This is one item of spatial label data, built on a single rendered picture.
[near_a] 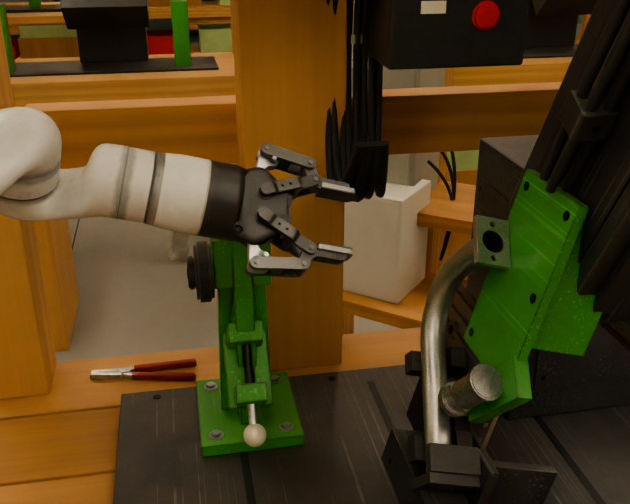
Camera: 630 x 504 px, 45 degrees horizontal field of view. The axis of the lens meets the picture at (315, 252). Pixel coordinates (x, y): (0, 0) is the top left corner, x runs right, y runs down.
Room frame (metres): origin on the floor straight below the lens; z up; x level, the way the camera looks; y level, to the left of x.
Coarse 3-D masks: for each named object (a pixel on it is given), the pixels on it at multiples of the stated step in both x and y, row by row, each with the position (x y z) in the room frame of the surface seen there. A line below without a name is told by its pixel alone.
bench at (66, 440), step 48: (384, 336) 1.09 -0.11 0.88; (96, 384) 0.95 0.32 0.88; (144, 384) 0.95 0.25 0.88; (192, 384) 0.95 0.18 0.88; (0, 432) 0.84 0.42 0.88; (48, 432) 0.84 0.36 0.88; (96, 432) 0.84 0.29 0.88; (0, 480) 0.74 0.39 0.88; (48, 480) 0.75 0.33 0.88; (96, 480) 0.74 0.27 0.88
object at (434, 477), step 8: (432, 472) 0.64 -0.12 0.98; (416, 480) 0.66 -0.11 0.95; (424, 480) 0.64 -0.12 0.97; (432, 480) 0.63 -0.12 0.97; (440, 480) 0.63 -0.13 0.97; (448, 480) 0.64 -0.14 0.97; (456, 480) 0.64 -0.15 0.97; (464, 480) 0.64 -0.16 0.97; (472, 480) 0.64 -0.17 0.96; (416, 488) 0.65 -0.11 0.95; (424, 488) 0.65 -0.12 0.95; (432, 488) 0.65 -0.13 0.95; (440, 488) 0.65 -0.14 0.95; (448, 488) 0.65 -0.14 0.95; (456, 488) 0.65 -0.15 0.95; (464, 488) 0.65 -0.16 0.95; (472, 488) 0.64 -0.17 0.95
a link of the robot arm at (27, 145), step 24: (0, 120) 0.65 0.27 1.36; (24, 120) 0.65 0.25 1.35; (48, 120) 0.67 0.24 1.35; (0, 144) 0.63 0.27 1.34; (24, 144) 0.63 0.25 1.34; (48, 144) 0.65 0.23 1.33; (0, 168) 0.61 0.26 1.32; (24, 168) 0.62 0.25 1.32; (48, 168) 0.65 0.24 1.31; (0, 192) 0.60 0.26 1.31; (24, 192) 0.64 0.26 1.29; (48, 192) 0.66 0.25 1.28
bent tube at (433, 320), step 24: (480, 216) 0.76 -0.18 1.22; (480, 240) 0.74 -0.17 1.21; (504, 240) 0.74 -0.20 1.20; (456, 264) 0.77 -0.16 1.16; (480, 264) 0.72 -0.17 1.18; (504, 264) 0.72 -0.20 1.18; (432, 288) 0.80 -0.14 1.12; (456, 288) 0.79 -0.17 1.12; (432, 312) 0.79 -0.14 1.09; (432, 336) 0.77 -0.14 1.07; (432, 360) 0.75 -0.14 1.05; (432, 384) 0.73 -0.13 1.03; (432, 408) 0.71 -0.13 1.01; (432, 432) 0.69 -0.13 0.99
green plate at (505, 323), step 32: (544, 192) 0.72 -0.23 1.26; (512, 224) 0.75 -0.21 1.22; (544, 224) 0.70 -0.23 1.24; (576, 224) 0.66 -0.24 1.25; (512, 256) 0.73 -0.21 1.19; (544, 256) 0.68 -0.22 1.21; (576, 256) 0.67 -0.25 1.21; (512, 288) 0.71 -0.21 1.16; (544, 288) 0.66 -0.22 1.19; (576, 288) 0.67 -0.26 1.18; (480, 320) 0.74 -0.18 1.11; (512, 320) 0.68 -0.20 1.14; (544, 320) 0.67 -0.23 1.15; (576, 320) 0.67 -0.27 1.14; (480, 352) 0.72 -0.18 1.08; (512, 352) 0.66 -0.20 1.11; (576, 352) 0.68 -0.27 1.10
